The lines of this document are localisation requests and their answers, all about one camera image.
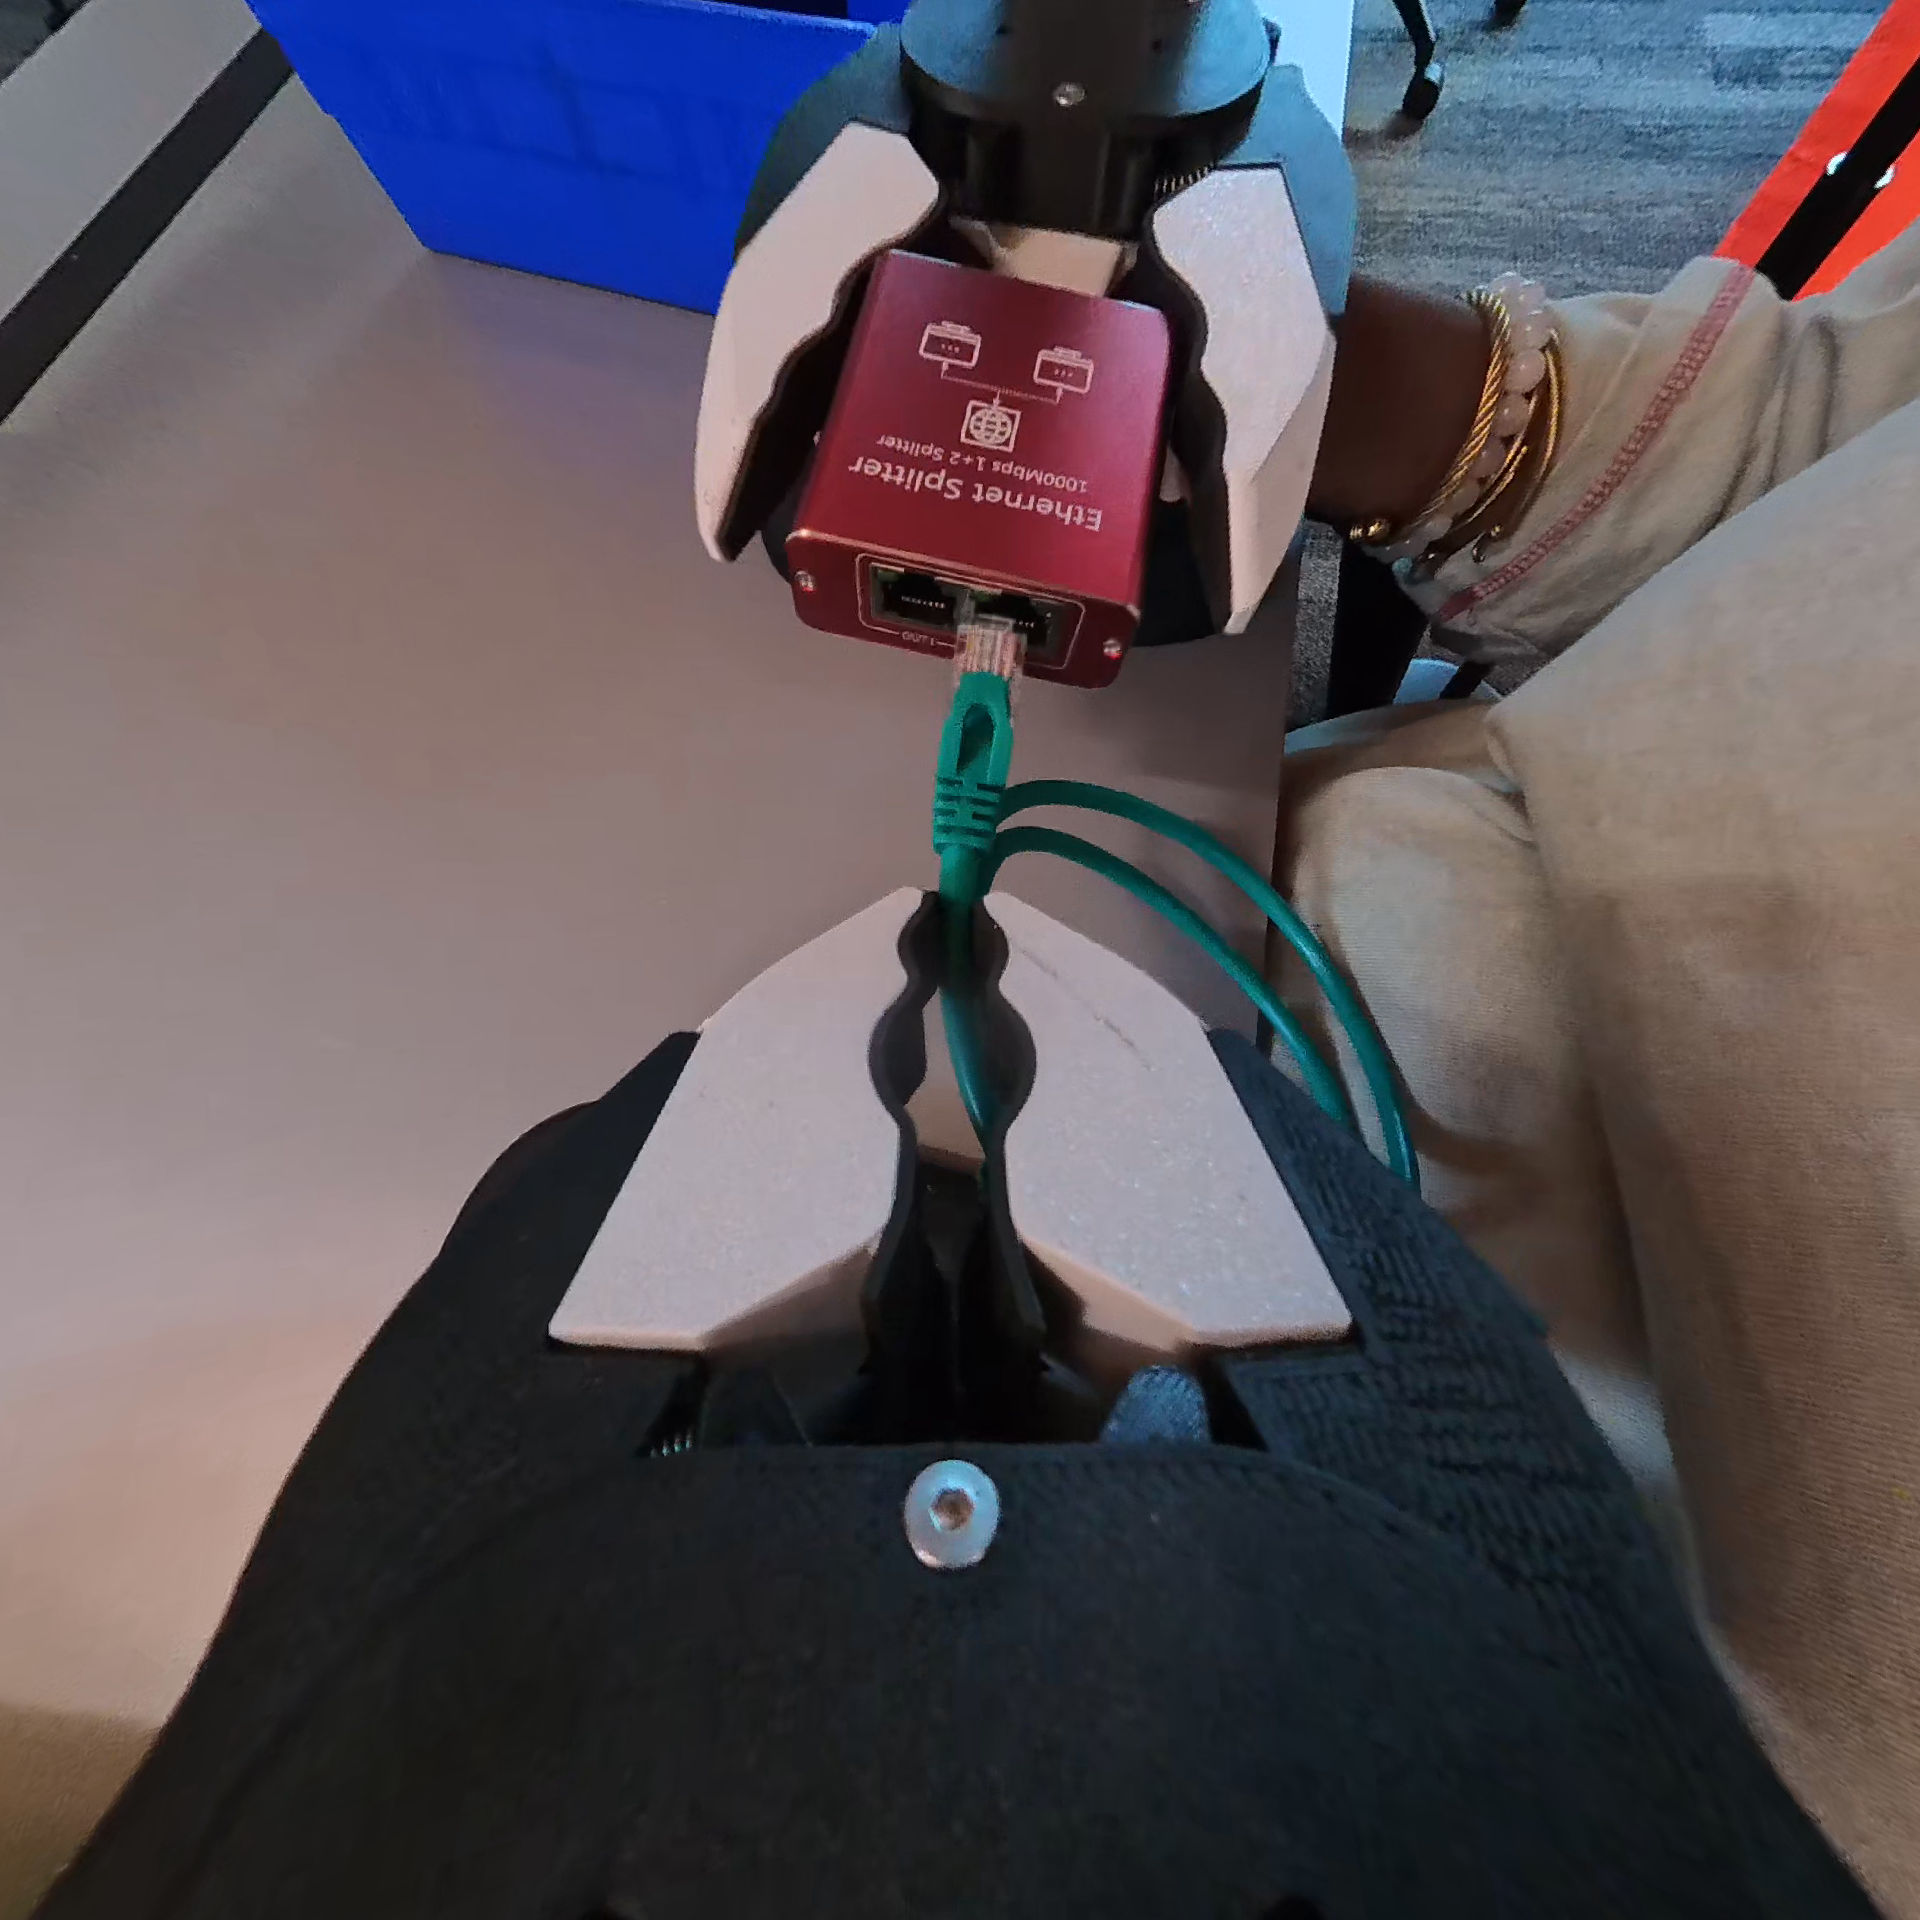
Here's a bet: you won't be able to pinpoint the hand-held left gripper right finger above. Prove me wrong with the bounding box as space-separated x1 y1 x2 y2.
966 886 1355 1414

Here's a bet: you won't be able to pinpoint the gold and pearl bracelets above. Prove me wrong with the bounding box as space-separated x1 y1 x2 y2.
1346 269 1569 590

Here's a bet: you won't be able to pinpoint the blue plastic bin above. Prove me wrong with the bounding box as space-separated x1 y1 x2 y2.
246 0 915 318

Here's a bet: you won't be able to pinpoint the person's right hand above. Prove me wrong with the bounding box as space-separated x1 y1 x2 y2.
1310 281 1507 535

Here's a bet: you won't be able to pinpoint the orange traffic cone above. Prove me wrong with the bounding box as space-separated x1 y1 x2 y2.
1709 0 1920 302

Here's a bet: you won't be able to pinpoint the red ethernet splitter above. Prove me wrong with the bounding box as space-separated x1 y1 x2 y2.
784 247 1176 693

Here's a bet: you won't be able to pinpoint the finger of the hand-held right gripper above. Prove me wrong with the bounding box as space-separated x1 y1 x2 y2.
696 119 947 567
1144 165 1340 643

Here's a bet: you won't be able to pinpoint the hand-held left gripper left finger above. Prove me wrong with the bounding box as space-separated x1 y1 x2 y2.
544 884 965 1413

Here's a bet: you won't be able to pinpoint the person's beige clothing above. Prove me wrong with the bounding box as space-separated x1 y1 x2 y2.
1276 449 1920 1920

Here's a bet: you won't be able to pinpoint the person's right forearm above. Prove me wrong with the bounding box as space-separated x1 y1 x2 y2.
1401 256 1920 669

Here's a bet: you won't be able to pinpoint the green ethernet cable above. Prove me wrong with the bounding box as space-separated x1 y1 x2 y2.
933 615 1425 1192

